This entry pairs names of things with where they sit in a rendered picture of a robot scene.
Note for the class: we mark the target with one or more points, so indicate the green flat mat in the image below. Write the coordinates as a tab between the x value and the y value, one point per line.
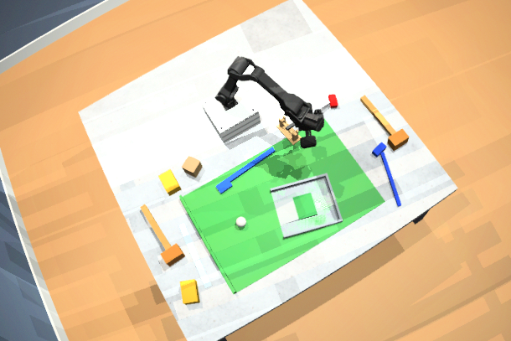
253	251

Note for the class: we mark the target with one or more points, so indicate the white golf ball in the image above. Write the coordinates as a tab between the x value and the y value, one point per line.
240	221

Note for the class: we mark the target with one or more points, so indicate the tan wooden cube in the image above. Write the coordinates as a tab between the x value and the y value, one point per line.
192	166

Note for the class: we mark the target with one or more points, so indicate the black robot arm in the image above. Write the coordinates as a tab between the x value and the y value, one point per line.
289	102

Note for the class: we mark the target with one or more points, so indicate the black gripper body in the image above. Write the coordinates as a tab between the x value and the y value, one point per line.
308	140

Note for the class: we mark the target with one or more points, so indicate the yellow block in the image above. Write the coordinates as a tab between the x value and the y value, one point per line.
190	292
170	183

